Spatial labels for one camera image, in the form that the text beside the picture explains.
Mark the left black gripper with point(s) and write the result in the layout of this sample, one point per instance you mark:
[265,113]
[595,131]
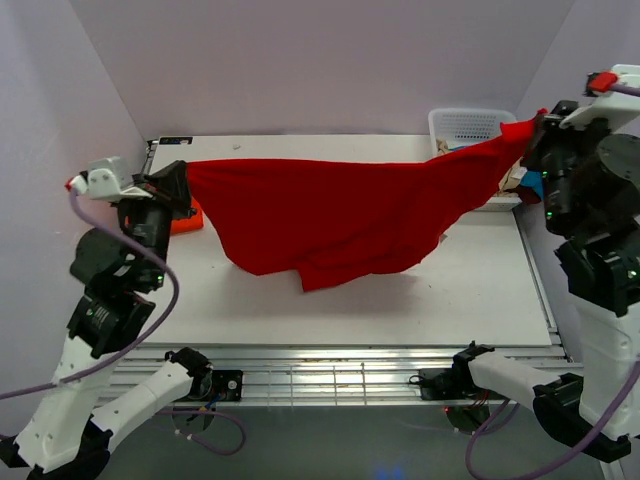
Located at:
[171,183]

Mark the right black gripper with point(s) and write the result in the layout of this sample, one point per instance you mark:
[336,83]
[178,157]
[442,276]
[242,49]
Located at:
[548,130]

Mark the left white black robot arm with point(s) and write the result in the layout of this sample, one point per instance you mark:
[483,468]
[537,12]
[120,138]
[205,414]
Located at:
[70,435]

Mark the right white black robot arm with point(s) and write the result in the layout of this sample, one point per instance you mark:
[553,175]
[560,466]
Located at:
[590,178]

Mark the blue label sticker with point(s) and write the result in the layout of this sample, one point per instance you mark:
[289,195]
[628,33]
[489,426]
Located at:
[174,140]

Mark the folded orange t shirt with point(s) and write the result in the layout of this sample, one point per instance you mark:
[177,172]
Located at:
[187,225]

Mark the blue t shirt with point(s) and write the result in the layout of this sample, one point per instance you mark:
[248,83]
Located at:
[534,180]

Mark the beige t shirt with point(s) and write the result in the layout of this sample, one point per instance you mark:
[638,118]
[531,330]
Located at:
[510,181]

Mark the dark red t shirt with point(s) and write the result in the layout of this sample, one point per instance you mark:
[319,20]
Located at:
[528,195]

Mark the white plastic laundry basket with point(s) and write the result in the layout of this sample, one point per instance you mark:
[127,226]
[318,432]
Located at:
[469,126]

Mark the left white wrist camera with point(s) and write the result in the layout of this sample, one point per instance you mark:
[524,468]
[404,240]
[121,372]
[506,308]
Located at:
[107,179]

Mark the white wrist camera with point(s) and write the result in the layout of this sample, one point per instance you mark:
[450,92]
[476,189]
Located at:
[616,99]
[107,179]

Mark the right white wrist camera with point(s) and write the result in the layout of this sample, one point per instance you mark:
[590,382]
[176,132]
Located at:
[616,99]

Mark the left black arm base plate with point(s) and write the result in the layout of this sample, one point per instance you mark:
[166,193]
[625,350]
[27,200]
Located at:
[222,386]

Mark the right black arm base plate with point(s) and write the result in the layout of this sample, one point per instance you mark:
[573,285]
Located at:
[441,384]

